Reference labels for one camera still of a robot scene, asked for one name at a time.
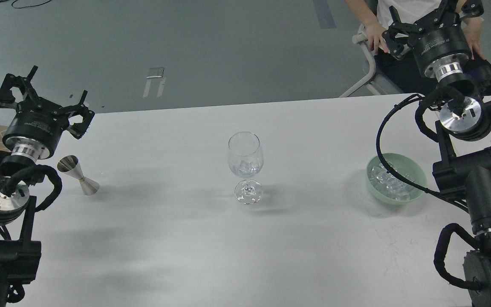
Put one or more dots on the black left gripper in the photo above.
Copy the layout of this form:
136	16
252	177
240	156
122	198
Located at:
36	125

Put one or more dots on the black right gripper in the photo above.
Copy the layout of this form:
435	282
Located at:
440	48

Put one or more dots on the steel cocktail jigger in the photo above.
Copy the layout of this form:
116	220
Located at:
70	166

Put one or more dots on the clear ice cube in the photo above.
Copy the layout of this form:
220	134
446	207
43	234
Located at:
248	165

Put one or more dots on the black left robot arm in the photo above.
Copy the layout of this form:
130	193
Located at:
26	187

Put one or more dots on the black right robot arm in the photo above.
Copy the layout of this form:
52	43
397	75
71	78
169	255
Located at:
456	118

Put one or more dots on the clear ice cubes pile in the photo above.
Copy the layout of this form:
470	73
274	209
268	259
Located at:
389	186

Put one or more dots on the clear wine glass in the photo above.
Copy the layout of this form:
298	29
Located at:
245	144

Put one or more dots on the white office chair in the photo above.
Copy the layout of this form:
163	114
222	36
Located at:
374	80

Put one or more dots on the green bowl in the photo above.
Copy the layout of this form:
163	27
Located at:
406	168

